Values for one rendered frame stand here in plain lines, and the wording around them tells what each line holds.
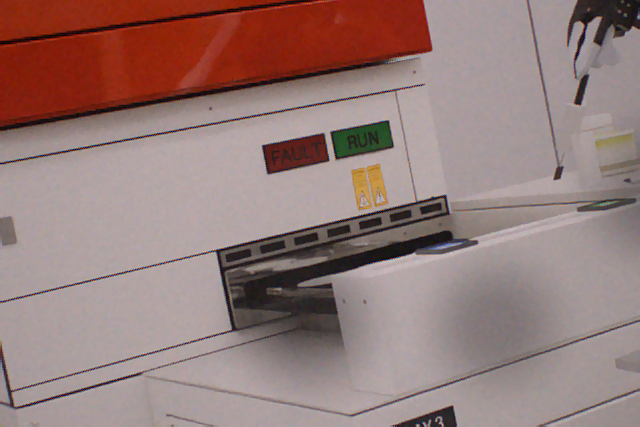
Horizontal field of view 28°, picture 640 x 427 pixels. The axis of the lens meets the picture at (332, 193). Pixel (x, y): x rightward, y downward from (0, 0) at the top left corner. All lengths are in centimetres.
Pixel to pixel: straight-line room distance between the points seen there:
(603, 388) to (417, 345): 28
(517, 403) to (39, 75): 83
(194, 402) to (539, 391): 51
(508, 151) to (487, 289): 271
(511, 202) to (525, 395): 61
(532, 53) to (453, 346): 288
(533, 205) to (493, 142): 212
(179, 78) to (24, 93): 24
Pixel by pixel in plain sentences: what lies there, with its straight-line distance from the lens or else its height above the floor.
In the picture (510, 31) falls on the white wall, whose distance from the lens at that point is 431.
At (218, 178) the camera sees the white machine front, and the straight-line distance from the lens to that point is 207.
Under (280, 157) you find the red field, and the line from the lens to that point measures 212.
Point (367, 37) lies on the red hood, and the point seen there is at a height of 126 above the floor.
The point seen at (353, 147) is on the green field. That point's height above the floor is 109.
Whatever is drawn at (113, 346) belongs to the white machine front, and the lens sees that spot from 201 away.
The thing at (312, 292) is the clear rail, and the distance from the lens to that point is 192.
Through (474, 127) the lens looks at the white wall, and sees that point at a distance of 418.
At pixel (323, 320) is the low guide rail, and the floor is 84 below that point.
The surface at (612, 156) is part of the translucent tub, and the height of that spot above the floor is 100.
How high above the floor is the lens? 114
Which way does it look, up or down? 3 degrees down
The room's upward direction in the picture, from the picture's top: 11 degrees counter-clockwise
